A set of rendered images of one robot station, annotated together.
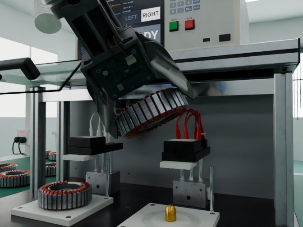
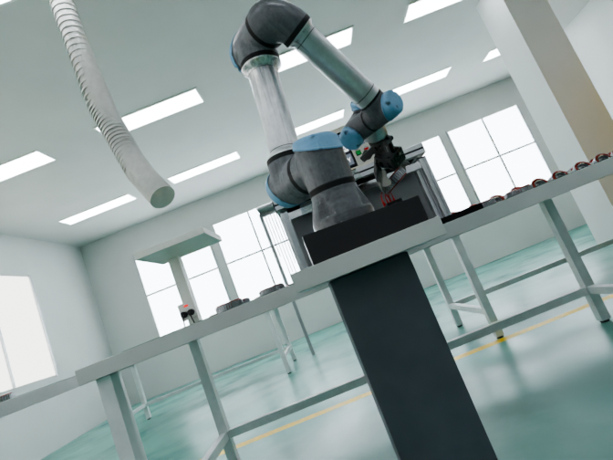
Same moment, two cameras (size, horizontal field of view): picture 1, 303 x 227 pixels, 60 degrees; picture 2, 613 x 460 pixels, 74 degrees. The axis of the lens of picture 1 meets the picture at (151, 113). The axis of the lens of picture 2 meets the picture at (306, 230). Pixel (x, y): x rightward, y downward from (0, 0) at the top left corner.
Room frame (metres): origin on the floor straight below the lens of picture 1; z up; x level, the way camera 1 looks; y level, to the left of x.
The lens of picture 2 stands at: (-0.79, 0.94, 0.70)
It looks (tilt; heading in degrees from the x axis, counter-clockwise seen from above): 9 degrees up; 336
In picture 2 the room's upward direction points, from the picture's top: 22 degrees counter-clockwise
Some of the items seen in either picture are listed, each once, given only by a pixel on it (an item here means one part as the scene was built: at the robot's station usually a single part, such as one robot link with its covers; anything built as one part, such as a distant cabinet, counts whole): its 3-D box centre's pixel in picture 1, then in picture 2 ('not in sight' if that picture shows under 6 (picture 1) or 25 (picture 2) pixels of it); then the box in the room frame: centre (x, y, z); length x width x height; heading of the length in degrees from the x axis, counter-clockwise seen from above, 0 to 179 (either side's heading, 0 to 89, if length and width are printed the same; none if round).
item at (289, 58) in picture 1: (167, 78); (346, 189); (0.82, -0.05, 1.09); 0.68 x 0.44 x 0.05; 66
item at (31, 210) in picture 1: (65, 205); not in sight; (0.58, 0.19, 0.78); 0.15 x 0.15 x 0.01; 66
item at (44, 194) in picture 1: (65, 193); not in sight; (0.58, 0.19, 0.80); 0.11 x 0.11 x 0.04
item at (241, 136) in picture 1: (160, 134); (361, 220); (0.76, -0.03, 0.92); 0.66 x 0.01 x 0.30; 66
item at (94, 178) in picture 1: (103, 181); not in sight; (0.71, 0.13, 0.80); 0.08 x 0.05 x 0.06; 66
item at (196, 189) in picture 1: (191, 191); not in sight; (0.61, -0.09, 0.80); 0.08 x 0.05 x 0.06; 66
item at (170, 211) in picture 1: (170, 212); not in sight; (0.48, -0.03, 0.80); 0.02 x 0.02 x 0.03
